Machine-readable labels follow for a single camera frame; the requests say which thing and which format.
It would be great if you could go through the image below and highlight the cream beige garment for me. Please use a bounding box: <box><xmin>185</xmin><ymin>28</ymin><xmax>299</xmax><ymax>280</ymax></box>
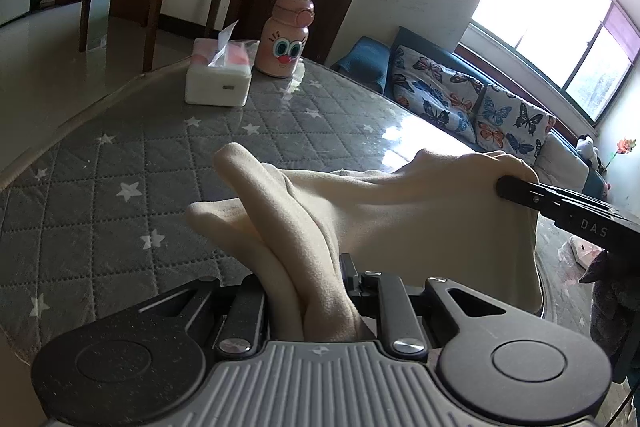
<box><xmin>186</xmin><ymin>143</ymin><xmax>542</xmax><ymax>341</ymax></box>

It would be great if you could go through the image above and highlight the gloved right hand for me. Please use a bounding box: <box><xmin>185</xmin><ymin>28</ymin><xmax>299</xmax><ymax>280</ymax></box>
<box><xmin>579</xmin><ymin>251</ymin><xmax>639</xmax><ymax>358</ymax></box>

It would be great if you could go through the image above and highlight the white pink pouch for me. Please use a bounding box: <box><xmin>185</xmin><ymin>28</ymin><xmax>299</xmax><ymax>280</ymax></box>
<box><xmin>559</xmin><ymin>235</ymin><xmax>602</xmax><ymax>271</ymax></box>

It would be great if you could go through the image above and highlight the beige cushion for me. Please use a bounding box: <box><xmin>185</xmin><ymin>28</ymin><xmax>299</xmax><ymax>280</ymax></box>
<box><xmin>534</xmin><ymin>130</ymin><xmax>589</xmax><ymax>192</ymax></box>

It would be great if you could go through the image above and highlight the white plush toy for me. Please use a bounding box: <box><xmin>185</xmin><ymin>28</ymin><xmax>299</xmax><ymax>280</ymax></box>
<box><xmin>576</xmin><ymin>134</ymin><xmax>601</xmax><ymax>170</ymax></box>

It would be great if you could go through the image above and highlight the colourful pinwheel toy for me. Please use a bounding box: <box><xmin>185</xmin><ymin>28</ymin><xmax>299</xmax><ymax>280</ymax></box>
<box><xmin>603</xmin><ymin>139</ymin><xmax>637</xmax><ymax>171</ymax></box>

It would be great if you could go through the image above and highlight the butterfly pillow right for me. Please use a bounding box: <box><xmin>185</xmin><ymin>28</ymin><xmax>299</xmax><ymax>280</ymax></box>
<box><xmin>475</xmin><ymin>84</ymin><xmax>556</xmax><ymax>167</ymax></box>

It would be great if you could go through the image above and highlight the butterfly pillow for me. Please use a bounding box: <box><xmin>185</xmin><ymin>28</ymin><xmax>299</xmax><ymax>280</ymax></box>
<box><xmin>390</xmin><ymin>46</ymin><xmax>486</xmax><ymax>143</ymax></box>
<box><xmin>475</xmin><ymin>84</ymin><xmax>556</xmax><ymax>167</ymax></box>

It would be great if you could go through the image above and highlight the blue sofa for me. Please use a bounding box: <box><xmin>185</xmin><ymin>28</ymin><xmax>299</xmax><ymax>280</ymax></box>
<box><xmin>332</xmin><ymin>27</ymin><xmax>608</xmax><ymax>200</ymax></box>

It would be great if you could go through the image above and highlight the grey quilted star mat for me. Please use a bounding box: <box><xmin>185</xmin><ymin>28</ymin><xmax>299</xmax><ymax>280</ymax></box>
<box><xmin>0</xmin><ymin>56</ymin><xmax>417</xmax><ymax>348</ymax></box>

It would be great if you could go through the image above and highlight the butterfly pillow left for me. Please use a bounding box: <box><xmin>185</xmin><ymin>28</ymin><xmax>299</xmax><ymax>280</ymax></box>
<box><xmin>390</xmin><ymin>46</ymin><xmax>486</xmax><ymax>143</ymax></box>

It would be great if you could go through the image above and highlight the white pink tissue box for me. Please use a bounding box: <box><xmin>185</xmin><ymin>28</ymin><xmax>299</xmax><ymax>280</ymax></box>
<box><xmin>184</xmin><ymin>22</ymin><xmax>252</xmax><ymax>107</ymax></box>

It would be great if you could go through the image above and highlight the pink cartoon face bottle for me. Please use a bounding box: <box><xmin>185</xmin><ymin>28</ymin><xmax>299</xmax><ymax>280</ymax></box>
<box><xmin>254</xmin><ymin>0</ymin><xmax>314</xmax><ymax>79</ymax></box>

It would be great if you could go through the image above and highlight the window with frame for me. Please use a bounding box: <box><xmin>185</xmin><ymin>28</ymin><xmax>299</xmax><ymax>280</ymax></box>
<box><xmin>462</xmin><ymin>0</ymin><xmax>639</xmax><ymax>124</ymax></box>

